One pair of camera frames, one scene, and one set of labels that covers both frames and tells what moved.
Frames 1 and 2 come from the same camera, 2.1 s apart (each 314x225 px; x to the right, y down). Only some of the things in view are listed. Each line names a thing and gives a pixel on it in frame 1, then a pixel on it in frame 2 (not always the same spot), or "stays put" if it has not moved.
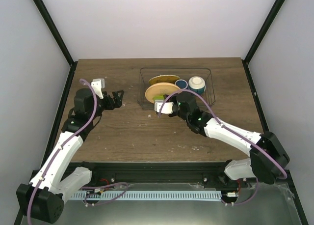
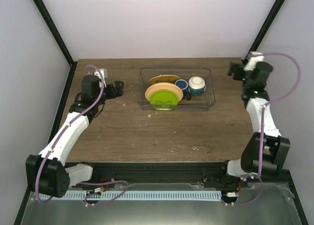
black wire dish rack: (164, 82) stays put
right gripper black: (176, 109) -> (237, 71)
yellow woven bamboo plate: (167, 78) stays put
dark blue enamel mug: (181, 83) stays put
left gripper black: (112, 106) -> (119, 90)
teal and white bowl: (197, 84) stays put
